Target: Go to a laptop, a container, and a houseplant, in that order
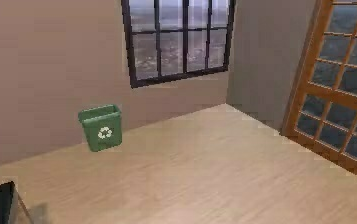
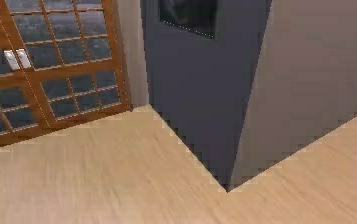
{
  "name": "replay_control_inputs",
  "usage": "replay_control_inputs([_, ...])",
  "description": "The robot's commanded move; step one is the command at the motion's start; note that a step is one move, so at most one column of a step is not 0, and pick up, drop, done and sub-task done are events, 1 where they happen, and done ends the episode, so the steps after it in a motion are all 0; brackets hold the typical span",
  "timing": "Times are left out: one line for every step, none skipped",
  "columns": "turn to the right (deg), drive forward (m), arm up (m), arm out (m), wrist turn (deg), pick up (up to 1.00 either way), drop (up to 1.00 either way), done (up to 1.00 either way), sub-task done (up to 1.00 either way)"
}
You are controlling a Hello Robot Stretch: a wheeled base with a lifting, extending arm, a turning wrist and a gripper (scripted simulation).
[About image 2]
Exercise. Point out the brown wooden glazed door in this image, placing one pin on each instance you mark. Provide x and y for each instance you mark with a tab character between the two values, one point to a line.
6	80
76	68

